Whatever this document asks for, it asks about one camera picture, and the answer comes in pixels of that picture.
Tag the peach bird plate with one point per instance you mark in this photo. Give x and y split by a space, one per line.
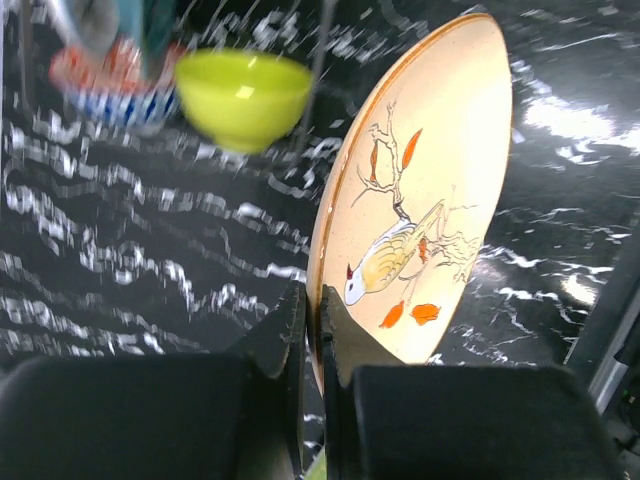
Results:
413 190

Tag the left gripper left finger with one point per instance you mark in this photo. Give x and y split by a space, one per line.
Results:
235 414

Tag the red patterned bowl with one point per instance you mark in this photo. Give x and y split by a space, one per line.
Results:
112 91

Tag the teal scalloped plate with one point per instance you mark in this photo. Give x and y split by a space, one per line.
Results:
148 23

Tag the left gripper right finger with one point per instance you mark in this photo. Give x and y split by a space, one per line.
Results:
389 420

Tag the wire dish rack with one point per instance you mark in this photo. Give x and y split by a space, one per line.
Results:
282 153

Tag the yellow-green bowl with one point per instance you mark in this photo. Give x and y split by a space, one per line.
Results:
243 100

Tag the white watermelon plate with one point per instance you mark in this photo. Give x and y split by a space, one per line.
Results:
92 25

